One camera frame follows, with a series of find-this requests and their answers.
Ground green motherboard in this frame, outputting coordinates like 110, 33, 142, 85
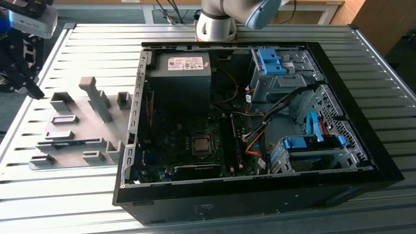
137, 114, 261, 183

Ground black graphics card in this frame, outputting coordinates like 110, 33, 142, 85
173, 164, 223, 181

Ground brown wooden cabinet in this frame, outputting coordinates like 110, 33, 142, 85
353, 0, 416, 57

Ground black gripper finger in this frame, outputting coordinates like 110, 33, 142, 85
10, 62, 46, 99

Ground grey power supply unit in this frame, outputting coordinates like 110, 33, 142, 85
149, 51, 214, 114

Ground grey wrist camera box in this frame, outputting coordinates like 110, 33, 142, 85
9, 4, 59, 39

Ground orange wire bundle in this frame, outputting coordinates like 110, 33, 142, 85
245, 138, 262, 156

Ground CPU socket with silver CPU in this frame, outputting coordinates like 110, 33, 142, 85
190, 133, 218, 156

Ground black open PC case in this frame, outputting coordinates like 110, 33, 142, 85
113, 41, 406, 225

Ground blue drive bay latch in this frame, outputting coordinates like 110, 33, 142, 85
257, 48, 289, 75

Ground metal drive cage with latch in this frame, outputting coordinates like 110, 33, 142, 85
250, 48, 326, 103

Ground blue-green RAM stick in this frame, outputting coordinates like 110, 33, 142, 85
53, 139, 101, 149

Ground red wire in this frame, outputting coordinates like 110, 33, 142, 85
145, 92, 155, 128

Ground metal disk bay cage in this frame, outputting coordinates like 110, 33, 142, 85
270, 135, 370, 174

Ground grey parts rack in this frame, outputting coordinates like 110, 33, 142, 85
29, 77, 137, 171

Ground hard disk in blue carrier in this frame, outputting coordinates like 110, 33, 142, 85
282, 135, 347, 151

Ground light blue SATA wire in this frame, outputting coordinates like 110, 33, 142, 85
306, 111, 326, 142

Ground black wire bundle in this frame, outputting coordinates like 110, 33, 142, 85
261, 84, 318, 125

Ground yellow wire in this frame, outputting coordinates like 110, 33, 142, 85
210, 68, 241, 106

